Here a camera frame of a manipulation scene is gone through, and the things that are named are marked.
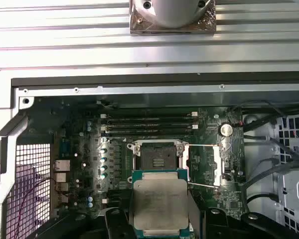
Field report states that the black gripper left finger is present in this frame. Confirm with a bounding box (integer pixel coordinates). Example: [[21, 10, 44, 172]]
[[33, 209, 133, 239]]

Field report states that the metal wire locking lever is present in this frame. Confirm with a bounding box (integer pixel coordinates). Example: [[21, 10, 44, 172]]
[[188, 181, 220, 190]]

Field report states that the silver perforated drive cage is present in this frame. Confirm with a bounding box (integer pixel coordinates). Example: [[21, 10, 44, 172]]
[[243, 109, 299, 239]]

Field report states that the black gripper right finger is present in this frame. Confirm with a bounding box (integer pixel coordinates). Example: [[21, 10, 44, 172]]
[[201, 208, 299, 239]]

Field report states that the CPU with silver top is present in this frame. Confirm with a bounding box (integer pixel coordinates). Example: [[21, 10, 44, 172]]
[[130, 169, 193, 239]]

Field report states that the brown square base plate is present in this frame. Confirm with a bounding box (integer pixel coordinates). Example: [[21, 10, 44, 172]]
[[129, 0, 217, 36]]

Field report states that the green motherboard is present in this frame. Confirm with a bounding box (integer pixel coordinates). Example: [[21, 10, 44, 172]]
[[34, 96, 246, 220]]

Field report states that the open black PC case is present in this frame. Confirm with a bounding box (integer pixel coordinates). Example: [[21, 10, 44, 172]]
[[0, 74, 299, 239]]

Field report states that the thin red wire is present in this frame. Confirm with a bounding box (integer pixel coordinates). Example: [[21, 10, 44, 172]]
[[13, 177, 57, 239]]

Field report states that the RAM slot with white clips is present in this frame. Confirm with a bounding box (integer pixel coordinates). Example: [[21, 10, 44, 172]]
[[101, 123, 199, 130], [100, 112, 198, 118], [101, 196, 132, 206]]

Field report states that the RAM slot with black clips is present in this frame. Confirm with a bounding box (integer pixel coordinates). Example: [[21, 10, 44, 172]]
[[107, 129, 194, 136], [107, 118, 194, 124]]

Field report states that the black round cable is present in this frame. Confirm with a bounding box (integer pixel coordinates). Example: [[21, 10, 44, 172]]
[[245, 193, 284, 209], [229, 99, 299, 119]]

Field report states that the metal socket cover frame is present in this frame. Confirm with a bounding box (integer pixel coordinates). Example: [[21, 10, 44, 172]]
[[181, 143, 226, 190]]

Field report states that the CPU socket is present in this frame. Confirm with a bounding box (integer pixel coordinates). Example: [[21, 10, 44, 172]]
[[126, 139, 190, 184]]

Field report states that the silver rear port block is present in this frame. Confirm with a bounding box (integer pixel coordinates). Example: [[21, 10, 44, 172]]
[[55, 172, 67, 184], [53, 160, 71, 173]]

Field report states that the silver coin battery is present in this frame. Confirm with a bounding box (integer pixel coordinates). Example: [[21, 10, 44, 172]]
[[218, 123, 234, 137]]

